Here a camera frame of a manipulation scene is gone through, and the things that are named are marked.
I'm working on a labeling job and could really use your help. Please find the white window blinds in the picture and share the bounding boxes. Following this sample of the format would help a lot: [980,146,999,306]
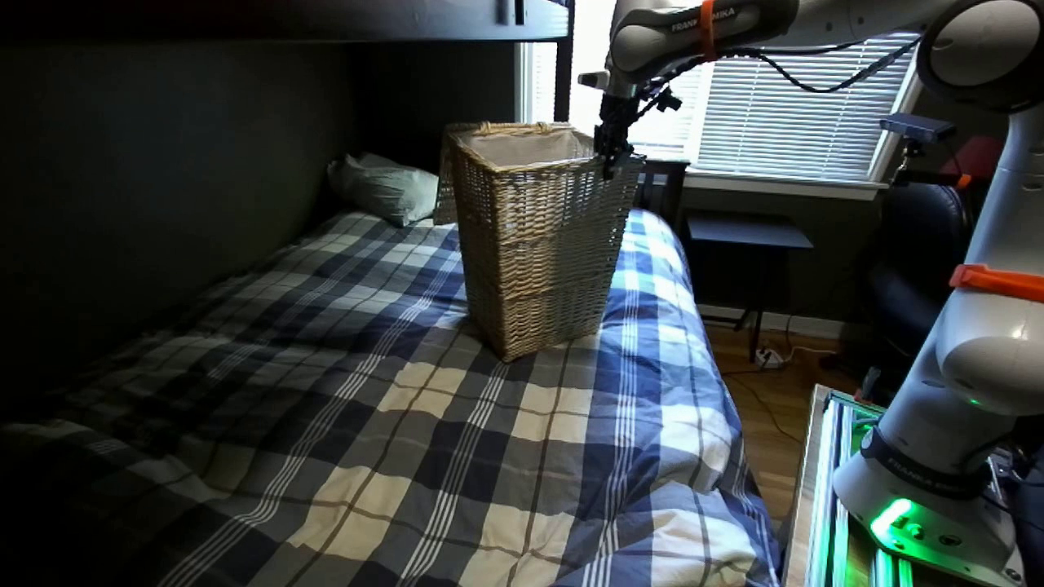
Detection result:
[694,28,926,185]

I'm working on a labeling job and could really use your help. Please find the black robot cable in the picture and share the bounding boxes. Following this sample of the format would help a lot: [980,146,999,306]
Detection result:
[721,32,926,97]

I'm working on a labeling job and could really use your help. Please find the dark office chair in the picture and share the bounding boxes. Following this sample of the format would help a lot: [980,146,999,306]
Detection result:
[861,175,980,372]

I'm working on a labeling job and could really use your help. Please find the blue plaid bed blanket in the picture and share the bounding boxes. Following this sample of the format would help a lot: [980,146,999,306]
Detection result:
[0,206,785,587]

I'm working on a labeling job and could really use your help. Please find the green-lit robot base platform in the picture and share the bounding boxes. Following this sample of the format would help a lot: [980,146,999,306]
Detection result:
[781,383,1032,587]

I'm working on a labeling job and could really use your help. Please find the dark bunk bed frame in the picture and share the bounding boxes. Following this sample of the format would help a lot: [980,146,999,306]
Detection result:
[0,0,576,134]

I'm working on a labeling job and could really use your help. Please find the orange strap on forearm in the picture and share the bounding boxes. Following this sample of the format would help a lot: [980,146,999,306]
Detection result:
[694,0,723,58]

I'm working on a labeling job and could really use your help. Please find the white pillow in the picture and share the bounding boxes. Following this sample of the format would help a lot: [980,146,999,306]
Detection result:
[323,149,442,233]

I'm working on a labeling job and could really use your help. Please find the tall wicker basket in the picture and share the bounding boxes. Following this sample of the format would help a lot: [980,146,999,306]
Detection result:
[436,116,648,366]

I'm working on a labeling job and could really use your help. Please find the small dark side table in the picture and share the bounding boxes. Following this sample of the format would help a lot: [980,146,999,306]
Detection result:
[681,208,820,338]

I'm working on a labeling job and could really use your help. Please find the orange strap on lower link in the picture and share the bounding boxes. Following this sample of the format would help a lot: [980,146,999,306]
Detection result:
[946,262,1044,306]

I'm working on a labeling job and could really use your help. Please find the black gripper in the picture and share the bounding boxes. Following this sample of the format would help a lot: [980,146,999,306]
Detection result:
[589,88,646,182]

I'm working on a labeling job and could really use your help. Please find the white object on floor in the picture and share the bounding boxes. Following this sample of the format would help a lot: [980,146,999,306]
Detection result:
[751,344,791,372]

